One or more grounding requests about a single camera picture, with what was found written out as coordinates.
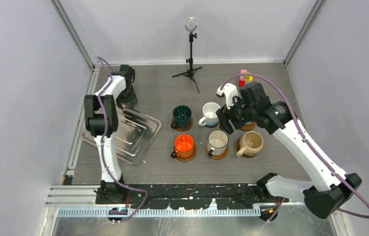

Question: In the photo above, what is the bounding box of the black tripod stand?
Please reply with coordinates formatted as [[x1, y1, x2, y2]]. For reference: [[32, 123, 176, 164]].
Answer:
[[172, 16, 203, 93]]

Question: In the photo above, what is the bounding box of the grey speckled mug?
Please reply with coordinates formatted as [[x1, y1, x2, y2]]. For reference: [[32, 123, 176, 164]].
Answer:
[[207, 130, 229, 155]]

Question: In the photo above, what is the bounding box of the brown wooden coaster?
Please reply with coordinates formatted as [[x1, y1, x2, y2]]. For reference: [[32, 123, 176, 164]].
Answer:
[[236, 138, 256, 158], [171, 118, 194, 132], [240, 122, 256, 131], [170, 146, 197, 162], [205, 143, 229, 160]]

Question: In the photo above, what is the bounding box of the aluminium frame rail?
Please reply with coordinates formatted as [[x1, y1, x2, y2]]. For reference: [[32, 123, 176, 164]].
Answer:
[[45, 184, 342, 218]]

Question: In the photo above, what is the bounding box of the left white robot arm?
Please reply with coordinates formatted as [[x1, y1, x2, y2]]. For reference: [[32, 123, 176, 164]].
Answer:
[[84, 64, 135, 204]]

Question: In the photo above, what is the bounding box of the white mug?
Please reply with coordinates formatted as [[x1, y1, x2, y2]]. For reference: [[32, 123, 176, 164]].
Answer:
[[198, 102, 221, 126]]

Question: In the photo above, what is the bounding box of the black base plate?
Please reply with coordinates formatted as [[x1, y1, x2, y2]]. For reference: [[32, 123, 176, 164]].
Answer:
[[94, 183, 282, 210]]

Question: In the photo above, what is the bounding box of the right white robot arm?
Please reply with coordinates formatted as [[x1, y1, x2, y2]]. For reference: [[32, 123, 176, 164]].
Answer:
[[216, 82, 362, 219]]

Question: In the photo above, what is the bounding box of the dark green mug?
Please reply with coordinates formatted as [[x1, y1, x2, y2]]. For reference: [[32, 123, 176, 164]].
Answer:
[[170, 105, 192, 129]]

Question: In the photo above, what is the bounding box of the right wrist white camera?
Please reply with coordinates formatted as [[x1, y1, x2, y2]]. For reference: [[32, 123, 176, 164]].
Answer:
[[216, 83, 239, 110]]

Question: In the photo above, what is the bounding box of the metal tray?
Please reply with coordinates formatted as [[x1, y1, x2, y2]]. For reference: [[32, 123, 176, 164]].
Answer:
[[82, 104, 162, 166]]

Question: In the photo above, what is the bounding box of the beige mug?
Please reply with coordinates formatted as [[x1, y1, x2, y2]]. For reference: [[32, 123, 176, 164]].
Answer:
[[236, 131, 264, 157]]

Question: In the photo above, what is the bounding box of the orange glass mug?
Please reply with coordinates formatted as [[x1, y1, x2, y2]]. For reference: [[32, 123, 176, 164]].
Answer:
[[173, 134, 195, 152]]

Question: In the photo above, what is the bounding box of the colourful toy block stack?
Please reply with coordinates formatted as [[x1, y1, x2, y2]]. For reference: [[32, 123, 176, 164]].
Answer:
[[239, 69, 253, 87]]

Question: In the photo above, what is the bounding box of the dark walnut coaster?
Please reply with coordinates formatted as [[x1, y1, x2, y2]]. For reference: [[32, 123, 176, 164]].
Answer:
[[205, 121, 220, 128]]

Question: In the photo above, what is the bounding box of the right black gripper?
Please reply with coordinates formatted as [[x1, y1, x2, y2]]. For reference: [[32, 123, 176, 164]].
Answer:
[[216, 92, 256, 134]]

